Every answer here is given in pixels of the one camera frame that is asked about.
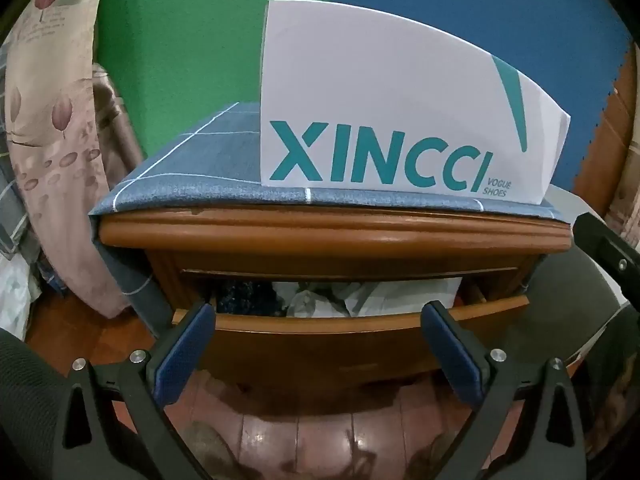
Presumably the blue foam mat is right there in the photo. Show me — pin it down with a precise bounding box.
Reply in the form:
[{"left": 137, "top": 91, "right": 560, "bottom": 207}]
[{"left": 320, "top": 0, "right": 636, "bottom": 191}]

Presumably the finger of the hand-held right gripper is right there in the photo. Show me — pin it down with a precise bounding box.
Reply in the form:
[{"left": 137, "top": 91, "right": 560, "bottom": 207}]
[{"left": 572, "top": 212, "right": 640, "bottom": 308}]

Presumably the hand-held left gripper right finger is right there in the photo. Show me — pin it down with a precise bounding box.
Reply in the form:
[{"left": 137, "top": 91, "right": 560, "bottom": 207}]
[{"left": 420, "top": 301, "right": 586, "bottom": 480}]

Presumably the green foam mat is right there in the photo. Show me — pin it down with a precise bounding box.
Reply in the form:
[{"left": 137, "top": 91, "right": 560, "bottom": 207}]
[{"left": 97, "top": 0, "right": 336, "bottom": 161}]

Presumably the dark patterned underwear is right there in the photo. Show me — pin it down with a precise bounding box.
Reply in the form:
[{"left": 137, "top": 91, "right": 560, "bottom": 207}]
[{"left": 214, "top": 280, "right": 282, "bottom": 317}]

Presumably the beige patterned curtain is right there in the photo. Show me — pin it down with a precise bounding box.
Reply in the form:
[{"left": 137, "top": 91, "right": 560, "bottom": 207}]
[{"left": 605, "top": 40, "right": 640, "bottom": 241}]

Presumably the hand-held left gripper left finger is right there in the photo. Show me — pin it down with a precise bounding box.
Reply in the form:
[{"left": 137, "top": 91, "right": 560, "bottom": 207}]
[{"left": 60, "top": 302, "right": 221, "bottom": 480}]

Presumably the blue checked cloth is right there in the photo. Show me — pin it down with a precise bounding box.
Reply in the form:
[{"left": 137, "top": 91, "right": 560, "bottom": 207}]
[{"left": 89, "top": 101, "right": 573, "bottom": 333}]

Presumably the white shoe box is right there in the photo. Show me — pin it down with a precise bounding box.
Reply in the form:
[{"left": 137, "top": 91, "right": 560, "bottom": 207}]
[{"left": 260, "top": 0, "right": 572, "bottom": 206}]

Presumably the clear plastic bag of clothes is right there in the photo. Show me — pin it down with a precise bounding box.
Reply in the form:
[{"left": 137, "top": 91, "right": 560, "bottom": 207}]
[{"left": 274, "top": 281, "right": 352, "bottom": 319}]

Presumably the wooden door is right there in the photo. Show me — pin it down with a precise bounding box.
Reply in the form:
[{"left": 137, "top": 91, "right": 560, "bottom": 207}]
[{"left": 585, "top": 45, "right": 640, "bottom": 201}]

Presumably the wooden nightstand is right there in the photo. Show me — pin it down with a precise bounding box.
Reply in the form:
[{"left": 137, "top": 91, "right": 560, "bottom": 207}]
[{"left": 98, "top": 205, "right": 573, "bottom": 308}]

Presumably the pale checked underwear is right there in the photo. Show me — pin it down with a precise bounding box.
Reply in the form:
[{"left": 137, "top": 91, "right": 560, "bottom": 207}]
[{"left": 345, "top": 276, "right": 463, "bottom": 312}]

